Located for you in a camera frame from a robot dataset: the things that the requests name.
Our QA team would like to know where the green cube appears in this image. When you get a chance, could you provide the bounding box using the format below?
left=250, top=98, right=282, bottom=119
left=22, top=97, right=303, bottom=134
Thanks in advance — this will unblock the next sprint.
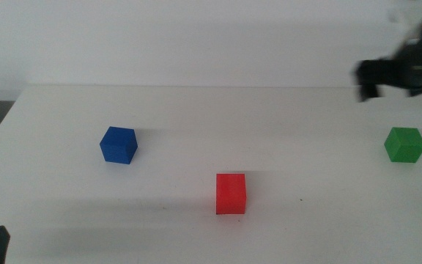
left=383, top=126, right=422, bottom=164

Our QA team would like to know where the blue cube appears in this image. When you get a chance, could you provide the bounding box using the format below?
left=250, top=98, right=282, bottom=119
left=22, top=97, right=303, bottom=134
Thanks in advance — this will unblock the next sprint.
left=99, top=126, right=138, bottom=165

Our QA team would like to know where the red cube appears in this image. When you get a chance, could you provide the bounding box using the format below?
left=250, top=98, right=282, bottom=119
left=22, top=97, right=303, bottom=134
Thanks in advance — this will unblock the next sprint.
left=215, top=173, right=248, bottom=216

